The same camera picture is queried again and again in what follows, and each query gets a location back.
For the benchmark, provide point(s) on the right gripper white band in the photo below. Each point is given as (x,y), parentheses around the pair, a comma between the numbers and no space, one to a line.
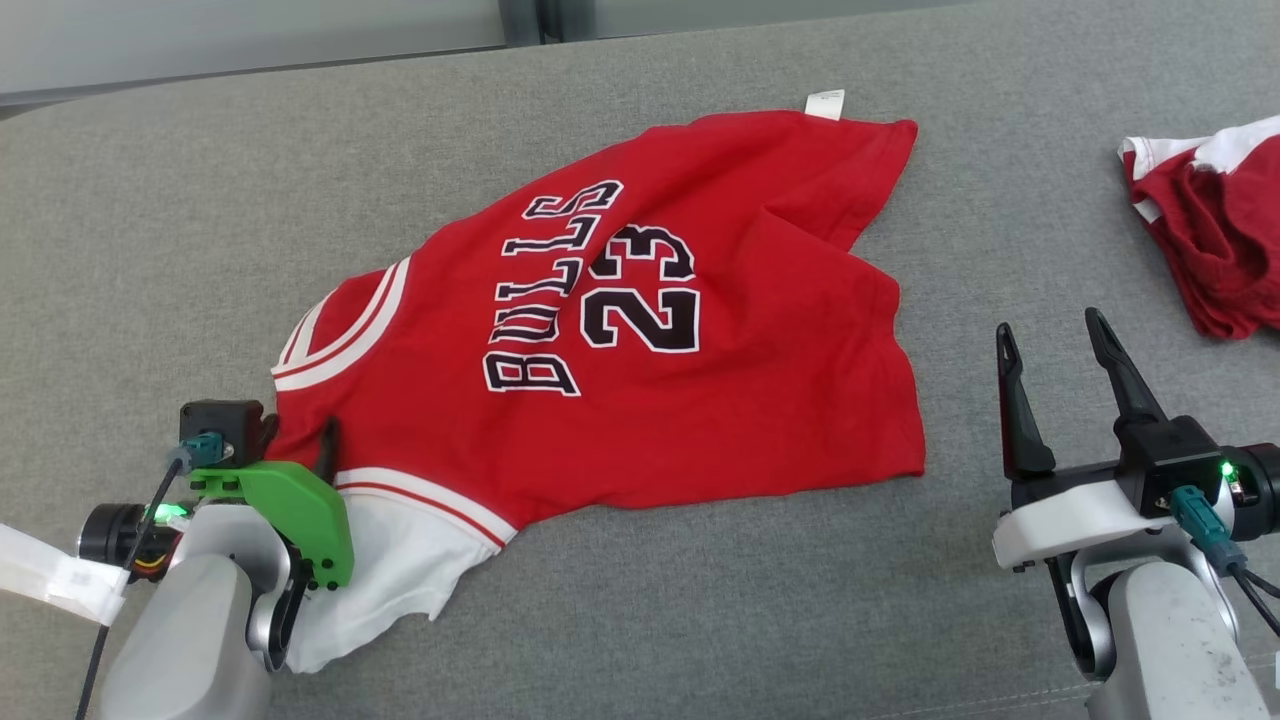
(1070,525)

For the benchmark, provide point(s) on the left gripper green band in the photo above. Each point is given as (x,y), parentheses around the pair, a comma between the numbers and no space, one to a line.
(300,510)

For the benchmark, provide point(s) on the red shorts white trim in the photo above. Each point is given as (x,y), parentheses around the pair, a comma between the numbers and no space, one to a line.
(1230,240)

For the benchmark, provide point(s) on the red Bulls 23 jersey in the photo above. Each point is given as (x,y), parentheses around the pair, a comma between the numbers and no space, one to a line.
(700,420)

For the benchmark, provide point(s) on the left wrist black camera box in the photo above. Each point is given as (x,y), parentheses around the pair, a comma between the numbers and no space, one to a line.
(225,425)

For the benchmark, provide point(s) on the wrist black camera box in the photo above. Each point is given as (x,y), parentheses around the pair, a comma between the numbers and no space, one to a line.
(1170,460)
(225,425)

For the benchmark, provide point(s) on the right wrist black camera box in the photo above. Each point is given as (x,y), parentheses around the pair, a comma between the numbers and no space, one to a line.
(1170,460)

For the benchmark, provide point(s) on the grey metal double post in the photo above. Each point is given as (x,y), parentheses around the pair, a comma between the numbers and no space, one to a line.
(530,20)

